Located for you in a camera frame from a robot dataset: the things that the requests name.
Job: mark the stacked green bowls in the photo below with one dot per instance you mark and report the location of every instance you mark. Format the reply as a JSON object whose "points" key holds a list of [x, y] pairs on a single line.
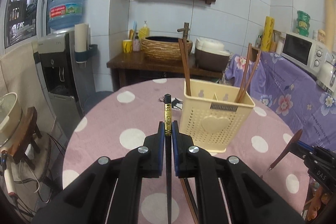
{"points": [[302, 23]]}

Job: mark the cream plastic utensil holder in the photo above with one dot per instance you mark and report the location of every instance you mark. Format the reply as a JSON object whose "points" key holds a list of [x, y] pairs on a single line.
{"points": [[211, 115]]}

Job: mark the yellow soap bottle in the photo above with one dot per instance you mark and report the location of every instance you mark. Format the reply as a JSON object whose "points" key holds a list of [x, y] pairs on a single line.
{"points": [[143, 32]]}

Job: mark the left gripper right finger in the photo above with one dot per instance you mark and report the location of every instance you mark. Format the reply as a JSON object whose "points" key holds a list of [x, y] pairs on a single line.
{"points": [[228, 191]]}

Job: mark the dark wooden counter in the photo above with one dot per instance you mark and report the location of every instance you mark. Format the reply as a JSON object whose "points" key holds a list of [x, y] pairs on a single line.
{"points": [[132, 68]]}

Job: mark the right hand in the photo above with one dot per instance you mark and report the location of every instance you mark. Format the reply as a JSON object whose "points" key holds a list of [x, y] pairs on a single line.
{"points": [[321, 197]]}

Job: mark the yellow mug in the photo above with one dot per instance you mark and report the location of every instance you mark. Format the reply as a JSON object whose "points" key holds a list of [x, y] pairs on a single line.
{"points": [[127, 46]]}

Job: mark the wooden stool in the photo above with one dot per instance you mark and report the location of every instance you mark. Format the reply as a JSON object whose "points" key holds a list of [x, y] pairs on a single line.
{"points": [[24, 135]]}

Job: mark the brown wooden chopstick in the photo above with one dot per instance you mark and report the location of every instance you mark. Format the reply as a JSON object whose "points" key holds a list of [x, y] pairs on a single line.
{"points": [[249, 80], [190, 199]]}

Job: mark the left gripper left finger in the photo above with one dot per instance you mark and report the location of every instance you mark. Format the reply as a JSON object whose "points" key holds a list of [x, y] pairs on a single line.
{"points": [[108, 191]]}

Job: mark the woven basin sink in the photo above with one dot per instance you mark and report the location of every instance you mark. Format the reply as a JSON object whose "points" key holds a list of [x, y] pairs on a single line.
{"points": [[161, 48]]}

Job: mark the white paper cup stack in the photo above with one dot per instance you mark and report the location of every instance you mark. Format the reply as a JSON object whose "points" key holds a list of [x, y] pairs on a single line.
{"points": [[81, 36]]}

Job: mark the brass faucet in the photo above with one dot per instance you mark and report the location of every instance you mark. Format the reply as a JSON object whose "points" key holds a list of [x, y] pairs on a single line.
{"points": [[184, 30]]}

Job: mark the yellow roll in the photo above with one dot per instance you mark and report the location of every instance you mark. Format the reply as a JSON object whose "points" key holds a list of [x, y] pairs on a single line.
{"points": [[267, 34]]}

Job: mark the purple floral cloth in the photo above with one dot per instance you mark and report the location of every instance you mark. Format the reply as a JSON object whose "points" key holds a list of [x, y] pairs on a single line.
{"points": [[296, 98]]}

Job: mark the white brown rice cooker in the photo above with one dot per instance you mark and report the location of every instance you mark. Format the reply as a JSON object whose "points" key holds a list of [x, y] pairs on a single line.
{"points": [[211, 55]]}

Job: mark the brown chopstick in holder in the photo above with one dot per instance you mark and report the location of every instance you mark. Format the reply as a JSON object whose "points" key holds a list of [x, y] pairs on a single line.
{"points": [[186, 58], [242, 85], [188, 88]]}

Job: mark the white microwave oven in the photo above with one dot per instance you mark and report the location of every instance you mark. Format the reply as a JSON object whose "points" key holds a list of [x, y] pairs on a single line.
{"points": [[306, 53]]}

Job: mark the dark wooden spoon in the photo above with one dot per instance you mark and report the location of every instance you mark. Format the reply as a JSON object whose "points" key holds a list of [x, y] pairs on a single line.
{"points": [[294, 139]]}

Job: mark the blue water jug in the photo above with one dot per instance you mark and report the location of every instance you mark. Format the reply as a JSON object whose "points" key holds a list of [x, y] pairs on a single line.
{"points": [[65, 13]]}

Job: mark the black gold-banded chopstick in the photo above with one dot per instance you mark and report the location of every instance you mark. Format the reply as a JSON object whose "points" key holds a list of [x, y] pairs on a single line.
{"points": [[168, 116]]}

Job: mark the water dispenser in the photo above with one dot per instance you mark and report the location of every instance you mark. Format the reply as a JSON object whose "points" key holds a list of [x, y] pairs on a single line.
{"points": [[67, 81]]}

